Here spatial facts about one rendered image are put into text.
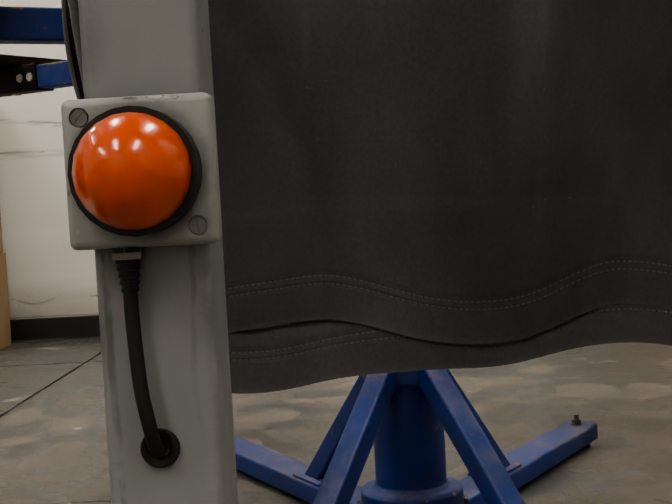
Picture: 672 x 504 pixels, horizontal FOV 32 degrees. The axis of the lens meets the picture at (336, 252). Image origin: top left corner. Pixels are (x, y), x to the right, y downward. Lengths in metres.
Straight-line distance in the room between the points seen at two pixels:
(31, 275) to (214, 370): 5.15
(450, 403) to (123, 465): 1.54
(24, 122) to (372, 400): 3.81
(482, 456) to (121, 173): 1.56
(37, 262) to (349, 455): 3.78
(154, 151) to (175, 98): 0.03
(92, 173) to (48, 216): 5.15
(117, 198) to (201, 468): 0.10
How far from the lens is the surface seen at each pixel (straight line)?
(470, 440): 1.90
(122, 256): 0.39
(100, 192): 0.37
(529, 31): 0.70
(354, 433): 1.91
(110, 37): 0.41
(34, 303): 5.56
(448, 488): 2.07
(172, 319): 0.40
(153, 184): 0.36
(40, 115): 5.53
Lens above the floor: 0.64
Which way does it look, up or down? 3 degrees down
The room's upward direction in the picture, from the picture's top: 3 degrees counter-clockwise
